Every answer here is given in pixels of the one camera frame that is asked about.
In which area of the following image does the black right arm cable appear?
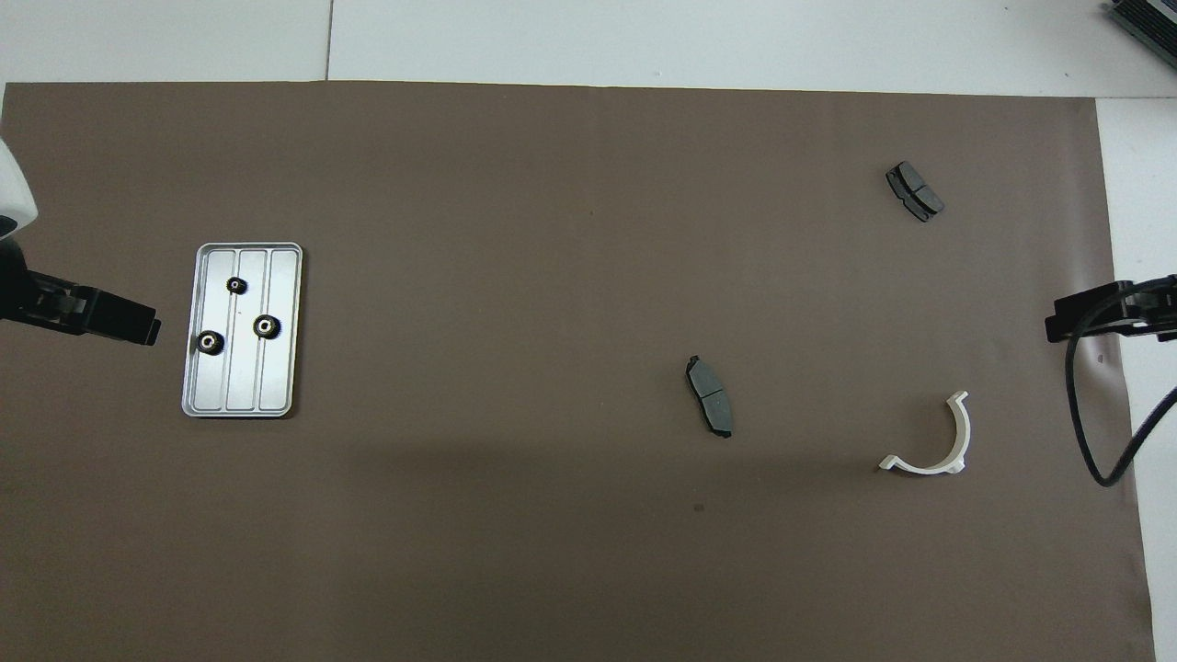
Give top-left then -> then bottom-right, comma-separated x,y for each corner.
1064,280 -> 1177,488

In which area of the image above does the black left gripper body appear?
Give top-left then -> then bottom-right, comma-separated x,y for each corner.
0,241 -> 56,325

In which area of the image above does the silver metal tray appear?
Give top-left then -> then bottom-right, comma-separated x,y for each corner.
181,242 -> 304,419

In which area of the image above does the white curved plastic bracket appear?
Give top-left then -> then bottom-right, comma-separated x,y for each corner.
878,390 -> 972,476

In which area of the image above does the long grey brake pad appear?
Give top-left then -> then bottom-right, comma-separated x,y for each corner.
685,355 -> 736,439

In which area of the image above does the brown table mat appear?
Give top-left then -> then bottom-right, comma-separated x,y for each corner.
0,81 -> 1158,662

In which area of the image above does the dark ribbed device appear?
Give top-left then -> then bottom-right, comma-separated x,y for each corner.
1106,0 -> 1177,70

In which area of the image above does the short grey brake pad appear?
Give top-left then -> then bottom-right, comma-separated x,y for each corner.
886,161 -> 945,223

